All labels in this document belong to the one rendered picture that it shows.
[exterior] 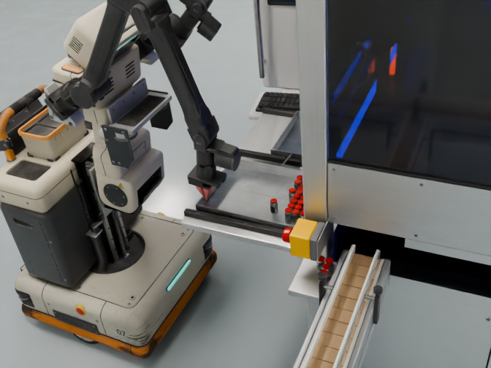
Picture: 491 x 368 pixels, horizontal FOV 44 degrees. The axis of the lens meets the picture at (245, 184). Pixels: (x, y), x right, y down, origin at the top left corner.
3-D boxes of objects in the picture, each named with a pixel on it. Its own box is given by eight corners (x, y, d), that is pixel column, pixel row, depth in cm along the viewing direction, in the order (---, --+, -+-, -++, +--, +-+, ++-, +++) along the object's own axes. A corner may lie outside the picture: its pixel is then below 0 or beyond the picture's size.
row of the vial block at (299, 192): (311, 188, 189) (311, 177, 186) (291, 224, 177) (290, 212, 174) (305, 187, 190) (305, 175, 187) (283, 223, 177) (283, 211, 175)
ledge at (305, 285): (354, 272, 162) (354, 268, 161) (340, 308, 153) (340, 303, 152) (304, 261, 167) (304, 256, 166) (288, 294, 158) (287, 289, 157)
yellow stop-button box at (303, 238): (325, 243, 158) (325, 222, 154) (316, 262, 153) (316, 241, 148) (298, 237, 161) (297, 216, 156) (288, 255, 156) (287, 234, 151)
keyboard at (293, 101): (360, 101, 244) (360, 95, 243) (355, 119, 234) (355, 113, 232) (264, 95, 255) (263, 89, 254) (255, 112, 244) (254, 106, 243)
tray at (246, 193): (330, 184, 190) (330, 175, 188) (302, 237, 172) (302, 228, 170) (233, 166, 203) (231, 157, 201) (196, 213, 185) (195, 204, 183)
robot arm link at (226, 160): (206, 117, 174) (192, 133, 168) (243, 126, 170) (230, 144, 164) (207, 150, 182) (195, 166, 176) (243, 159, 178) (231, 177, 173)
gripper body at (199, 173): (217, 190, 179) (217, 170, 174) (186, 181, 182) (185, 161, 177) (226, 177, 183) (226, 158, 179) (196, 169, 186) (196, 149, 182)
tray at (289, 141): (389, 132, 211) (390, 123, 209) (370, 175, 192) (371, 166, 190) (297, 118, 223) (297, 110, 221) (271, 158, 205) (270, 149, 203)
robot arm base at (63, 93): (68, 81, 190) (42, 99, 182) (80, 69, 185) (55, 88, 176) (86, 103, 192) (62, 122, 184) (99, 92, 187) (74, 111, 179)
